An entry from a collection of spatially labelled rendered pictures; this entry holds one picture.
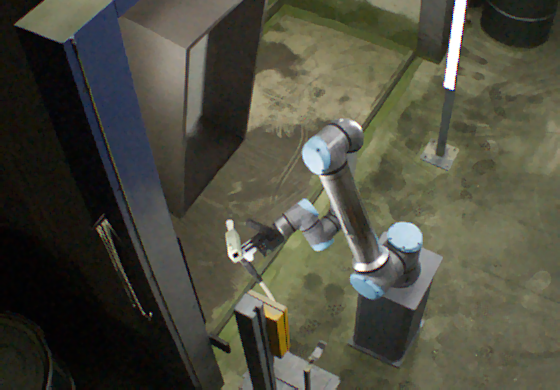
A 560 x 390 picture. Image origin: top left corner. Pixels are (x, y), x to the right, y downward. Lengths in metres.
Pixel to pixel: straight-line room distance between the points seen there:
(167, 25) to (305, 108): 2.05
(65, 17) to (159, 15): 1.01
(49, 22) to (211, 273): 2.35
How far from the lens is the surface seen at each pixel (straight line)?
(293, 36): 5.00
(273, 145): 4.23
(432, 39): 4.78
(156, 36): 2.53
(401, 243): 2.74
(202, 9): 2.62
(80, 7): 1.64
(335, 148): 2.38
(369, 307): 3.09
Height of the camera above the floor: 3.18
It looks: 50 degrees down
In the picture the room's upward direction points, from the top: 4 degrees counter-clockwise
